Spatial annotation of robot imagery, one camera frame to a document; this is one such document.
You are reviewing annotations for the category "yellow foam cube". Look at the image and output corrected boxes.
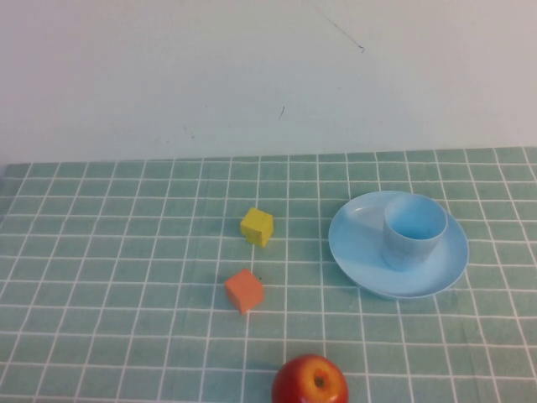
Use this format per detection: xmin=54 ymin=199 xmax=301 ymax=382
xmin=239 ymin=207 xmax=275 ymax=249

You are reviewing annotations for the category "light blue plastic cup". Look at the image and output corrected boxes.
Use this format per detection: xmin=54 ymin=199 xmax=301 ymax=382
xmin=380 ymin=193 xmax=448 ymax=272

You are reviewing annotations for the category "light blue plastic plate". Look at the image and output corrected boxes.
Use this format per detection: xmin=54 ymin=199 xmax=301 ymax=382
xmin=327 ymin=190 xmax=470 ymax=300

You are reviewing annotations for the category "green checked tablecloth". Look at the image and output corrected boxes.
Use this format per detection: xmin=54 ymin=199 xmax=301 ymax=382
xmin=0 ymin=145 xmax=537 ymax=403

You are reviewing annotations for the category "orange foam cube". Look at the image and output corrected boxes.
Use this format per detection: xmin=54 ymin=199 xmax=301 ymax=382
xmin=224 ymin=269 xmax=264 ymax=315

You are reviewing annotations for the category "red apple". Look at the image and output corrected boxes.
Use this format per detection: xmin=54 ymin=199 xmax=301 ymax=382
xmin=271 ymin=354 xmax=349 ymax=403

